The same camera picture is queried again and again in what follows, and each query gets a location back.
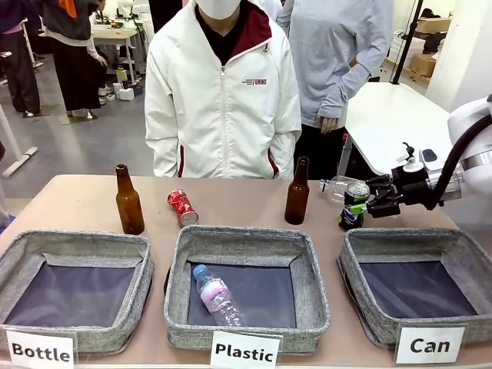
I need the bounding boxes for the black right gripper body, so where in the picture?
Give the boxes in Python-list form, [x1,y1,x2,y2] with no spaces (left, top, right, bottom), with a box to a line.
[391,165,440,211]

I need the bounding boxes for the blue green drink can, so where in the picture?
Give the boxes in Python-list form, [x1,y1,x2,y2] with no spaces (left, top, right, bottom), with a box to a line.
[338,181,371,233]

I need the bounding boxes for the grey basket labelled can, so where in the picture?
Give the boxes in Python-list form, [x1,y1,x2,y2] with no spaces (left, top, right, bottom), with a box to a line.
[336,227,492,349]

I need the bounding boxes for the grey basket labelled plastic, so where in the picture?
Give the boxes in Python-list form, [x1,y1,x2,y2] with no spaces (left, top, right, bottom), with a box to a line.
[163,224,332,353]

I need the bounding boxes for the white can label card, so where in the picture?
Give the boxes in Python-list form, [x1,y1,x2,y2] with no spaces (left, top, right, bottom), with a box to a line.
[395,326,467,365]

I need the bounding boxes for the red crushed soda can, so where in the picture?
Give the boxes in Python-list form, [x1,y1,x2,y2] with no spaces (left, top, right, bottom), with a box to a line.
[166,188,200,228]

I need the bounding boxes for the grey basket labelled bottle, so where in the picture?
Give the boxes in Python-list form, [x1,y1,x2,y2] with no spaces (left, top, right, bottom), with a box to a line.
[0,229,155,355]

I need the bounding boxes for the grey shirt person left hand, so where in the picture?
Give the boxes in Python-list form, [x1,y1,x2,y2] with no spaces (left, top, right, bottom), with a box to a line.
[318,114,340,135]

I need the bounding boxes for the clear crushed plastic bottle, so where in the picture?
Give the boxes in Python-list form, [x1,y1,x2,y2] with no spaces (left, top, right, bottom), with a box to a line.
[319,175,366,205]

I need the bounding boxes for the white table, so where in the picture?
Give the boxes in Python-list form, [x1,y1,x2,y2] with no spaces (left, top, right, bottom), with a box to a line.
[337,81,454,178]

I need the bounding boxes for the brown glass beer bottle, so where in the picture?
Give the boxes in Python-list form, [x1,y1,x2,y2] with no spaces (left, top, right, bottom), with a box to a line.
[115,163,146,236]
[284,155,311,226]

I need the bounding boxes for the tall cardboard box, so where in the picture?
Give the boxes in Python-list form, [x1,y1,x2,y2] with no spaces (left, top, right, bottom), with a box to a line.
[409,52,438,78]

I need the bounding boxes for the black stand pole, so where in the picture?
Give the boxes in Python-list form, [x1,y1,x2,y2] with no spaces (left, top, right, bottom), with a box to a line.
[389,0,424,86]

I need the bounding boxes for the person in grey shirt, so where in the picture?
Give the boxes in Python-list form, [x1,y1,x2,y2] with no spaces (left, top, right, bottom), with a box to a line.
[275,0,395,181]

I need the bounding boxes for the flat cardboard box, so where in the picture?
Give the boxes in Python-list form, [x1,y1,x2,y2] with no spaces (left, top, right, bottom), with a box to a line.
[416,16,453,35]

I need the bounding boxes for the plastic bottle with pink label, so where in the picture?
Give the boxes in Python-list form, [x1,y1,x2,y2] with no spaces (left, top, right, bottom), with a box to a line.
[191,264,248,328]

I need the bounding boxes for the person in white jacket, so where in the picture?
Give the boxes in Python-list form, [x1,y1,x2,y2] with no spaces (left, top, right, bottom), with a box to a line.
[144,0,303,181]

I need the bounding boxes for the white plastic label card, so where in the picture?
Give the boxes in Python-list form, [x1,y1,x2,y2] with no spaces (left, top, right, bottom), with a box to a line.
[209,331,282,369]

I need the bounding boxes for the white face mask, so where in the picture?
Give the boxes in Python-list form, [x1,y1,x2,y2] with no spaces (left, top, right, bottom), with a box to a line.
[194,0,243,21]

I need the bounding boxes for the white background desk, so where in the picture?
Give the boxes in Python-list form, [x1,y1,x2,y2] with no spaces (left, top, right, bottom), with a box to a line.
[91,22,140,85]

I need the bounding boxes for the person in black skirt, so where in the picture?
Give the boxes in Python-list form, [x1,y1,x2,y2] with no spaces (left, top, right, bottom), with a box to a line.
[41,0,110,121]

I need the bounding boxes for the white bottle label card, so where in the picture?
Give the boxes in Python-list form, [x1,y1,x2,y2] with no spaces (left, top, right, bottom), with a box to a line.
[5,329,77,369]

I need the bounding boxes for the white desk leg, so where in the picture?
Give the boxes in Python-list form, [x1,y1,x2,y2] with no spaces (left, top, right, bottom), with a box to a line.
[0,102,39,178]

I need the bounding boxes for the person in dark trousers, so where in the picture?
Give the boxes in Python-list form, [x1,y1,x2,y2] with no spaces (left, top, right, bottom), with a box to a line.
[0,0,43,119]

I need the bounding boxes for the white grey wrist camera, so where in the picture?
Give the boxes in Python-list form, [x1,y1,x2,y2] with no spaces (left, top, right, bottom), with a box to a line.
[399,141,440,173]

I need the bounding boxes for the black corrugated cable hose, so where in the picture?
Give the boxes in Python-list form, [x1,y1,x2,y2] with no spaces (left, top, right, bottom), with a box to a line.
[425,113,492,211]

